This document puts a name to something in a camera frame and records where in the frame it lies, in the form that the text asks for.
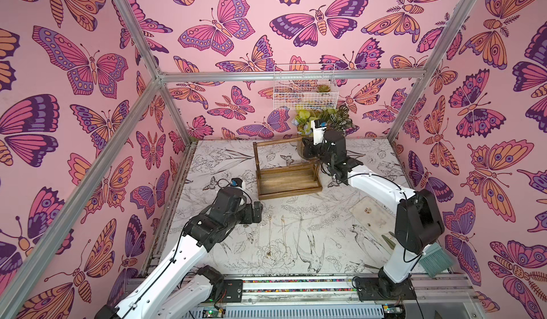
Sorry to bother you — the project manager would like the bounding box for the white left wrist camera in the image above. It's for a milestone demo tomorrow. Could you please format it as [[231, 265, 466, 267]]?
[[229, 177, 245, 190]]

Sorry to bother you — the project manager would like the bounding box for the wooden jewelry display stand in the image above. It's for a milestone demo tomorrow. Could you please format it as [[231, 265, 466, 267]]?
[[253, 137, 323, 201]]

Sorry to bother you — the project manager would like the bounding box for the artificial plant in gold pot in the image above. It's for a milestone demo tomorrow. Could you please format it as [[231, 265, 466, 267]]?
[[292, 105, 359, 137]]

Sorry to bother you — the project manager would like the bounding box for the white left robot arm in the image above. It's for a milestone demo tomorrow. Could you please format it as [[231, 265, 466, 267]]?
[[95, 186, 264, 318]]

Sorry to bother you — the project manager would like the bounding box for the gold chain necklace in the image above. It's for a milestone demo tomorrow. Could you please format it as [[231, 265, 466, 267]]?
[[266, 214, 274, 260]]

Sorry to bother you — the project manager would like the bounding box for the small succulent in basket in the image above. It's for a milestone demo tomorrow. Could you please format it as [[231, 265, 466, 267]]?
[[317, 85, 331, 93]]

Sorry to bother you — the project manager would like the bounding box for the teal hand brush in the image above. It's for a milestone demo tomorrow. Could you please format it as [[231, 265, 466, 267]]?
[[419, 243, 453, 278]]

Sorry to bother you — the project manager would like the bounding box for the white wire wall basket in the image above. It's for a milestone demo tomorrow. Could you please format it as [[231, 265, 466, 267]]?
[[272, 70, 339, 111]]

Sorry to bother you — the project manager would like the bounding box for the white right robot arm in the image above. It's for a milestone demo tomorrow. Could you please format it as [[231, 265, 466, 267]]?
[[301, 129, 444, 288]]

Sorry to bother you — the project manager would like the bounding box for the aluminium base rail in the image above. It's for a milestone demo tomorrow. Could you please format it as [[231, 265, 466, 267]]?
[[123, 271, 488, 319]]

